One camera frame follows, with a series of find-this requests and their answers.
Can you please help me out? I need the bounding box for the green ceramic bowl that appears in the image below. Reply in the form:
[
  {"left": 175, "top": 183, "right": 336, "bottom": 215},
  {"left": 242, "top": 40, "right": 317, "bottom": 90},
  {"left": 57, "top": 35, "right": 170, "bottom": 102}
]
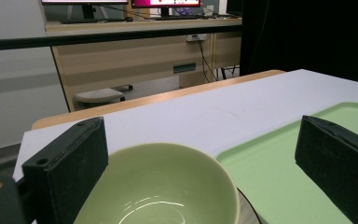
[{"left": 74, "top": 142, "right": 241, "bottom": 224}]

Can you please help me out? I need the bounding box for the wooden office desk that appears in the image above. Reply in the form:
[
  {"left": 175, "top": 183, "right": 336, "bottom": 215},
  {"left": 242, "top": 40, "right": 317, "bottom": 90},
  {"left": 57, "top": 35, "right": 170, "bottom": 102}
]
[{"left": 45, "top": 18, "right": 242, "bottom": 113}]

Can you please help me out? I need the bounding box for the light green plastic tray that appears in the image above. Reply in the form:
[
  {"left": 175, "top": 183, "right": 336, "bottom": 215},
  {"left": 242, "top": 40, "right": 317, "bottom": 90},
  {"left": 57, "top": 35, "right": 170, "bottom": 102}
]
[{"left": 215, "top": 102, "right": 358, "bottom": 224}]

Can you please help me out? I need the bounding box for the white wall socket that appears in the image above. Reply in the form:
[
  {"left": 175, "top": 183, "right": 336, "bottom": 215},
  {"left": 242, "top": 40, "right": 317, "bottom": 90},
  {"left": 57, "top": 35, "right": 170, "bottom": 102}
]
[{"left": 186, "top": 33, "right": 208, "bottom": 43}]

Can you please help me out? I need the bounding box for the black horizontal metal rail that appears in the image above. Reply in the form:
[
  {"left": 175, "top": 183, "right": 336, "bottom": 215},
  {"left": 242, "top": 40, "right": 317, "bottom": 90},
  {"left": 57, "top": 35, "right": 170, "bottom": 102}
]
[{"left": 0, "top": 24, "right": 242, "bottom": 52}]

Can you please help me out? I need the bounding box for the computer monitor with pink screen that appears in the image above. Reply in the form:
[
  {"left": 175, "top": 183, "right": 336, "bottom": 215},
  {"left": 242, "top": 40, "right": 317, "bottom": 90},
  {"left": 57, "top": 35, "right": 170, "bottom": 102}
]
[{"left": 131, "top": 0, "right": 201, "bottom": 18}]

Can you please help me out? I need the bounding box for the black hanging cable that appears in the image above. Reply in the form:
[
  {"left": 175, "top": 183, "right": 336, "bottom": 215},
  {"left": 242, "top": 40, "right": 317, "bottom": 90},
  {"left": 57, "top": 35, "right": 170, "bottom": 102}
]
[{"left": 192, "top": 35, "right": 218, "bottom": 83}]

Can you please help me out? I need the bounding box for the white table mat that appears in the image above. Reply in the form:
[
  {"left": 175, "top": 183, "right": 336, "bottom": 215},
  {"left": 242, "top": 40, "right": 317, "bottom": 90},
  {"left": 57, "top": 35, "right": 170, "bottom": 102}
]
[{"left": 12, "top": 68, "right": 358, "bottom": 183}]

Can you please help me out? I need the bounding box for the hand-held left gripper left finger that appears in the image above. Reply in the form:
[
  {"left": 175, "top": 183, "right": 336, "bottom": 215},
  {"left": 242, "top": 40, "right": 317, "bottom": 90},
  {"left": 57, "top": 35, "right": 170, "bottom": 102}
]
[{"left": 21, "top": 116, "right": 109, "bottom": 224}]

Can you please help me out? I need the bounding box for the grey round stool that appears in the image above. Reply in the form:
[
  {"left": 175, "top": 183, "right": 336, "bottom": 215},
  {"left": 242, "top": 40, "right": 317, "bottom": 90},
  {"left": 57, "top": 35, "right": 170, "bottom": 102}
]
[{"left": 74, "top": 88, "right": 127, "bottom": 105}]

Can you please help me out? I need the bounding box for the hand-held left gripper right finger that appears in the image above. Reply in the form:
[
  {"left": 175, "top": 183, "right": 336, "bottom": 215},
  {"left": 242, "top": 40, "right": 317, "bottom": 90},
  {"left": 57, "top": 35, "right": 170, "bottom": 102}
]
[{"left": 294, "top": 115, "right": 358, "bottom": 224}]

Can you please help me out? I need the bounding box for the black curtain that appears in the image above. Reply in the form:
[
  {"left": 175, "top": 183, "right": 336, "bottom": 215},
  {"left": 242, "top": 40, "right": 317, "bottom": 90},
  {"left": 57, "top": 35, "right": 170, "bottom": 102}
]
[{"left": 240, "top": 0, "right": 358, "bottom": 86}]

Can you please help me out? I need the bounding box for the black keyboard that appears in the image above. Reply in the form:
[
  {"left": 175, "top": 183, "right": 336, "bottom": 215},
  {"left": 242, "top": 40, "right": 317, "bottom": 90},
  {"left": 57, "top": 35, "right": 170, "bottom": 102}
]
[{"left": 59, "top": 18, "right": 126, "bottom": 25}]

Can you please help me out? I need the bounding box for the computer monitor with white screen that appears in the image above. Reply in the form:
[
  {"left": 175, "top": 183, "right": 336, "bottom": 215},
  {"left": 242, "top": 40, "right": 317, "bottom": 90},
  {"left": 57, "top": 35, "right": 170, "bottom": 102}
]
[{"left": 40, "top": 0, "right": 129, "bottom": 20}]

